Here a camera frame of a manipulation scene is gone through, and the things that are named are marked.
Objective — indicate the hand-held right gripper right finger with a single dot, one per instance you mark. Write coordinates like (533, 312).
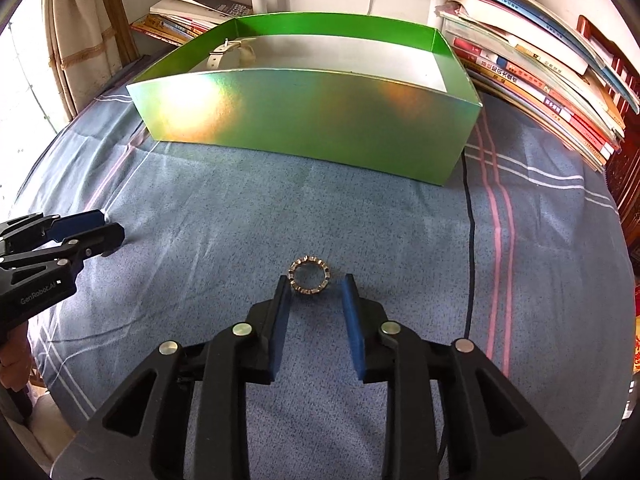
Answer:
(352, 330)

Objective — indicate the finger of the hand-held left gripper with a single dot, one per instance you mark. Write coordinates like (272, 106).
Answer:
(77, 224)
(95, 242)

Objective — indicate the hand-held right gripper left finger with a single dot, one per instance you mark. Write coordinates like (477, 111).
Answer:
(279, 325)

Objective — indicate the green cardboard box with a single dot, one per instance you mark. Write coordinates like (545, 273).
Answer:
(310, 115)

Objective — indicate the person's left hand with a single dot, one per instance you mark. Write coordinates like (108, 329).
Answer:
(12, 357)

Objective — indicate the blue checked blanket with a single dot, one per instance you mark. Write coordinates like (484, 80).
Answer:
(200, 220)

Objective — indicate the beige curtain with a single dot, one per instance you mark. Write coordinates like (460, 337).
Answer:
(85, 35)

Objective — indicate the stack of colourful thin books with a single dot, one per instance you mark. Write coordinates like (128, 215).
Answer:
(185, 17)

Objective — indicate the dark red wooden furniture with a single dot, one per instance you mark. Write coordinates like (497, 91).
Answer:
(625, 185)

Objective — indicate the tall pile of textbooks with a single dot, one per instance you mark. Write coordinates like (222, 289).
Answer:
(540, 80)

